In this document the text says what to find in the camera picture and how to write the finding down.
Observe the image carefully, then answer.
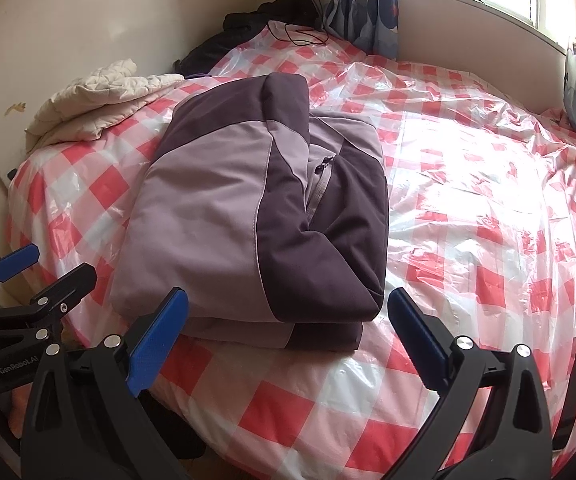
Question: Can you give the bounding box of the black clothing pile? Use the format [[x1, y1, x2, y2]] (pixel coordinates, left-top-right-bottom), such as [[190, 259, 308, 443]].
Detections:
[[173, 0, 326, 81]]

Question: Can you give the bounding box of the lilac and purple jacket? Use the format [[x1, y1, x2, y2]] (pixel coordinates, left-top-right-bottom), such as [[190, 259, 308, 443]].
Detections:
[[109, 72, 389, 352]]

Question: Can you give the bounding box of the cream quilted blanket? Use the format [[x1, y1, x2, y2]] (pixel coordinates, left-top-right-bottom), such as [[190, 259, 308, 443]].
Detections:
[[24, 58, 185, 153]]

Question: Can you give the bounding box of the smartphone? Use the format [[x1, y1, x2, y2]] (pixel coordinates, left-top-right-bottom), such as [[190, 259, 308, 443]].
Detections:
[[552, 355, 576, 453]]

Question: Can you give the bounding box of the black cable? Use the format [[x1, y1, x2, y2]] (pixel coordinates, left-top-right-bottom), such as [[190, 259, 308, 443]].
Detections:
[[268, 0, 331, 47]]

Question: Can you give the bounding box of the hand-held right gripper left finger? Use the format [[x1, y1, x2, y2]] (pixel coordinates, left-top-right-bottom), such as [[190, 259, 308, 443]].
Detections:
[[20, 286, 191, 480]]

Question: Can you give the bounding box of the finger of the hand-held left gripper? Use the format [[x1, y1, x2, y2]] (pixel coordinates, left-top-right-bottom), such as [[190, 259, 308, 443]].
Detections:
[[0, 262, 98, 343], [0, 242, 40, 311]]

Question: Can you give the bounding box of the red checkered plastic bed cover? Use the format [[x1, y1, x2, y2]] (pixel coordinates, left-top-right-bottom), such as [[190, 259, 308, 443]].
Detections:
[[5, 22, 576, 480]]

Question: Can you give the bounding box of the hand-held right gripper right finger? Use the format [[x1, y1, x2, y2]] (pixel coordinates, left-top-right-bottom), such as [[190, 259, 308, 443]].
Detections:
[[387, 287, 553, 480]]

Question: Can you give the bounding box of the person's left hand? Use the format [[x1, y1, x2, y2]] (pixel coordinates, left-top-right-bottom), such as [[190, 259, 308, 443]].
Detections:
[[0, 390, 30, 439]]

